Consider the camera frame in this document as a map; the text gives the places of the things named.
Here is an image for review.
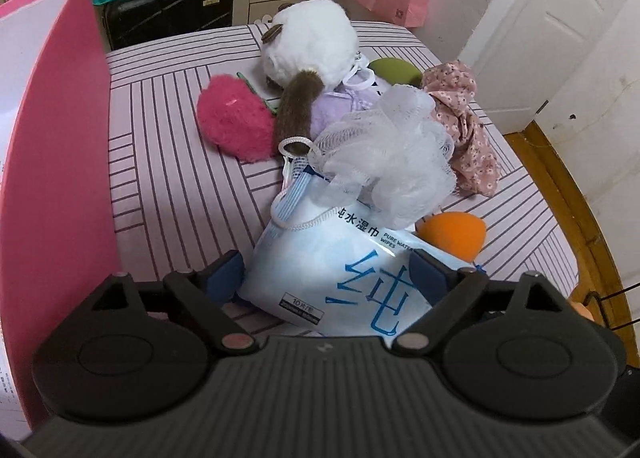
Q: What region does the orange makeup sponge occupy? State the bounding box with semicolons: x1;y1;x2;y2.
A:
416;211;487;263

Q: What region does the blue wet wipes pack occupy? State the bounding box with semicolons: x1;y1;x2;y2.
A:
239;177;467;341

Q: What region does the pink floral cloth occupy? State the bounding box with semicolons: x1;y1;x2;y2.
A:
421;61;499;197

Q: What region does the white mesh bath sponge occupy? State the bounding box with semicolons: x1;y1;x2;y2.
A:
308;85;457;230

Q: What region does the red strawberry plush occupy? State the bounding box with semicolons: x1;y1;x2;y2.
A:
196;74;274;163

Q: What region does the purple plush toy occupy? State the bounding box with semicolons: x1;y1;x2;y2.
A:
309;88;381;140

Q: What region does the white panda plush toy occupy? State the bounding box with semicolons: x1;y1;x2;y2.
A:
260;0;359;143

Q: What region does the pink storage box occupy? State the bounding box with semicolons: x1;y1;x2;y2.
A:
1;0;119;438

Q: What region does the white face mask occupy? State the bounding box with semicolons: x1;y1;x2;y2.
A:
270;137;340;232

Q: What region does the green makeup sponge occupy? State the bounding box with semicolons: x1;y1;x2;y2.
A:
369;58;423;88

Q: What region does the black suitcase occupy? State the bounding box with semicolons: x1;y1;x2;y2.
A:
103;0;233;50

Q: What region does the white door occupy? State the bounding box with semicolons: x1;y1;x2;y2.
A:
474;0;626;133

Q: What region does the black cable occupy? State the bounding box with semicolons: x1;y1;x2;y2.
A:
582;280;640;334

